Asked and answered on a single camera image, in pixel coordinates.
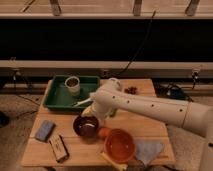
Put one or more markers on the dark brown bowl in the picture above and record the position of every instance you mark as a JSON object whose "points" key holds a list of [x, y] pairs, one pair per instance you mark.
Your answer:
{"points": [[86, 126]]}

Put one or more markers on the orange bowl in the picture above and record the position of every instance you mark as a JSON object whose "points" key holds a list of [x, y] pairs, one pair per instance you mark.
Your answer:
{"points": [[119, 146]]}

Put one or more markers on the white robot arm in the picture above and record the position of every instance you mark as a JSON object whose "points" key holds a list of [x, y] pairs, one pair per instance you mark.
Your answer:
{"points": [[191, 116]]}

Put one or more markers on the green plastic tray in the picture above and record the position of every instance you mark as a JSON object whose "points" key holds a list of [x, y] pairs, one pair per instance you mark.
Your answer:
{"points": [[59, 98]]}

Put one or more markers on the bunch of dark grapes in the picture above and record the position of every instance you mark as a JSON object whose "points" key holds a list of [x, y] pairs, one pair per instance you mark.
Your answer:
{"points": [[131, 90]]}

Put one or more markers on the green cucumber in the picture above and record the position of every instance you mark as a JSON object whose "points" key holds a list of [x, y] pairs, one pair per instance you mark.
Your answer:
{"points": [[113, 113]]}

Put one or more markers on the white cup with brown contents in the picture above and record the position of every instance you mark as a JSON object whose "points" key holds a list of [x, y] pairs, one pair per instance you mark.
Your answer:
{"points": [[73, 85]]}

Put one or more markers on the orange fruit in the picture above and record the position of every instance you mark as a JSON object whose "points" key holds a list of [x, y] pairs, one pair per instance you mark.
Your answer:
{"points": [[103, 132]]}

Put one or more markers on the blue power device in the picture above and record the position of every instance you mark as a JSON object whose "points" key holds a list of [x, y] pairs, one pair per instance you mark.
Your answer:
{"points": [[177, 94]]}

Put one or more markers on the blue sponge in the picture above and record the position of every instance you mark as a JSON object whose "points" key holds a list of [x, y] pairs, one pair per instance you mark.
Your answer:
{"points": [[44, 130]]}

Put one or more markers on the grey folded cloth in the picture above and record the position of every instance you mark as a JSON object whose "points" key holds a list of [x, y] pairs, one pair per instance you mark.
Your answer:
{"points": [[147, 150]]}

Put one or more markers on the yellow banana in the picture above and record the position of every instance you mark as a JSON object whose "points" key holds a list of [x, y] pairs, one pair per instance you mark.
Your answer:
{"points": [[119, 167]]}

